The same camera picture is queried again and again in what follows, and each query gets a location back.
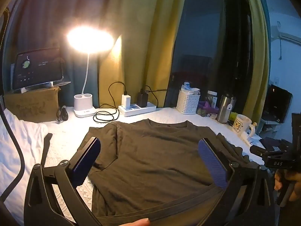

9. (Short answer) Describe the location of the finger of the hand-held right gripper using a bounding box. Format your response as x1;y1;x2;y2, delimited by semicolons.
249;145;268;159

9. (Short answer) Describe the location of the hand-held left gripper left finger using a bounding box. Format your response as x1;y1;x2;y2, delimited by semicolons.
24;137;102;226

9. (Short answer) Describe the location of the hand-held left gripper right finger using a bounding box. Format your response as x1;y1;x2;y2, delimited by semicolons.
198;138;277;226

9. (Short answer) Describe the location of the dark olive t-shirt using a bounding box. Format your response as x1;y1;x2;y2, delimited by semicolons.
77;119;265;220

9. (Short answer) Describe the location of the person's right hand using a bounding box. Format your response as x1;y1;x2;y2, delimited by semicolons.
273;169;301;202

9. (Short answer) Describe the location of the person's left hand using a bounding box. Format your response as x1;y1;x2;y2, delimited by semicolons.
125;218;150;226

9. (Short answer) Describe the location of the white tube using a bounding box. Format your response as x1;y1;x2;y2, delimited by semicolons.
241;131;261;147

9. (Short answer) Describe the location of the white bear print mug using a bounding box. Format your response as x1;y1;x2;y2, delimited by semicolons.
231;114;257;137

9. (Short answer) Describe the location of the black box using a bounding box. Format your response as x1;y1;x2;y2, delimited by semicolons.
262;84;293;124

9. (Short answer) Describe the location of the steel tumbler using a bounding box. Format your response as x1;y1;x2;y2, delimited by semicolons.
216;94;236;124

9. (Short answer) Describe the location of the purple item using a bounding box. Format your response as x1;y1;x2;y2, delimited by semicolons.
198;100;219;116

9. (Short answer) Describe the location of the white desk lamp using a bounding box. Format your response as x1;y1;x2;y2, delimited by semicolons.
66;27;115;118

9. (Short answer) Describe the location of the clear jar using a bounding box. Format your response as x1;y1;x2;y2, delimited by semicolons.
207;90;218;109

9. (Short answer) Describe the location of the white plastic basket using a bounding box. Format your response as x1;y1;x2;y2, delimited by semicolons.
176;90;201;115

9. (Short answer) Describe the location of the white crumpled sheet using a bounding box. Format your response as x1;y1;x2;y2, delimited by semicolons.
0;109;49;224

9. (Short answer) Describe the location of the white charger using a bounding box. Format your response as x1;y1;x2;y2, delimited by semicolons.
121;94;131;110

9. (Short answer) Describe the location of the white power strip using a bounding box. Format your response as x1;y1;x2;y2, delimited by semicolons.
118;101;157;118

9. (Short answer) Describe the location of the blue white packet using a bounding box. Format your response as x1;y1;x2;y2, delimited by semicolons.
181;82;200;95

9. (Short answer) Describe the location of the brown cardboard box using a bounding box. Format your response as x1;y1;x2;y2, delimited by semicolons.
4;86;61;124

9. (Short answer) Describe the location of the black charger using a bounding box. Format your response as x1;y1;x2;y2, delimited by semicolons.
137;92;149;108

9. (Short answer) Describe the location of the white tablet stand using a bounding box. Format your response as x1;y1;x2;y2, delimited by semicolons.
20;82;54;94

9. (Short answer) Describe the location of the yellow curtain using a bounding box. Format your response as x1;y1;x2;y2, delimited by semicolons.
242;0;271;123
98;0;189;109

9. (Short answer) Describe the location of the black tablet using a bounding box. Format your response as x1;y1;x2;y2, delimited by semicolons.
12;47;65;90

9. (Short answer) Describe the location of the dark window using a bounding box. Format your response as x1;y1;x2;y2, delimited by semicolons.
164;0;254;109

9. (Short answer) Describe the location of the white air conditioner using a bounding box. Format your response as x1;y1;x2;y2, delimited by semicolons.
270;23;301;46

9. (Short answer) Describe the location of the teal curtain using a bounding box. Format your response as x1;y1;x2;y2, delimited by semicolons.
5;0;132;109

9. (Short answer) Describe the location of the black strap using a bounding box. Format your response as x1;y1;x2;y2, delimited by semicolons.
40;133;53;168

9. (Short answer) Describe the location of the coiled black charging cable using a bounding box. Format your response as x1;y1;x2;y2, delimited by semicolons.
93;82;129;124

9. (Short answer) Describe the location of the bundled black cable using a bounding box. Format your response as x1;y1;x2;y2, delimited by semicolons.
56;105;69;124

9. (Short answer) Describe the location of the thick black cable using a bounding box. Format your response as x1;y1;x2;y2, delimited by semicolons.
0;105;25;203

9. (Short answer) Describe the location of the black charger cable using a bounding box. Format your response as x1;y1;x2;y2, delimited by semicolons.
140;85;169;109

